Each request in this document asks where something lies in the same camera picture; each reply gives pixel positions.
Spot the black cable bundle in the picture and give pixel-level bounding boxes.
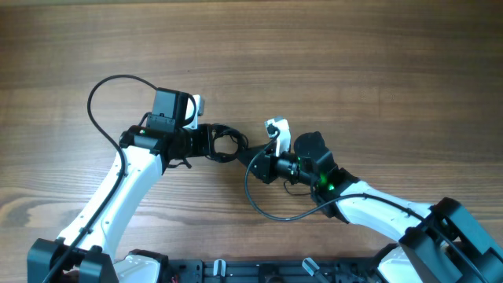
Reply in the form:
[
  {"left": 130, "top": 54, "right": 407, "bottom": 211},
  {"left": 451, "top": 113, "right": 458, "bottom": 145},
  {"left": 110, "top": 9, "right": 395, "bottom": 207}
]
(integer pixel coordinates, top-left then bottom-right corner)
[{"left": 210, "top": 123, "right": 250, "bottom": 164}]

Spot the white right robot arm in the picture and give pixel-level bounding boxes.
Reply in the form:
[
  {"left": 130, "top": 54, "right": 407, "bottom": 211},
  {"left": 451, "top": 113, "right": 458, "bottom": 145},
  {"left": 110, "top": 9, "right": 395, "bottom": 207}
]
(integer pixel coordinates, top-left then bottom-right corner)
[{"left": 238, "top": 132, "right": 502, "bottom": 282}]

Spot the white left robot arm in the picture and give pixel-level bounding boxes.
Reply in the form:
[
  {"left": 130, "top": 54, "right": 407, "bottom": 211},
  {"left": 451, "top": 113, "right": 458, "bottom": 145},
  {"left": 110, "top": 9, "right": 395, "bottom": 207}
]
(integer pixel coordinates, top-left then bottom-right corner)
[{"left": 27, "top": 88, "right": 211, "bottom": 282}]

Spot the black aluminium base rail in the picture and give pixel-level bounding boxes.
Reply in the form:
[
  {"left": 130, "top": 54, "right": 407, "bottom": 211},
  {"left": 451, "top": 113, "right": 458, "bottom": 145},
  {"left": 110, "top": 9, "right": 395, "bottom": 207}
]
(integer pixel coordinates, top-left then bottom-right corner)
[{"left": 169, "top": 258, "right": 384, "bottom": 283}]

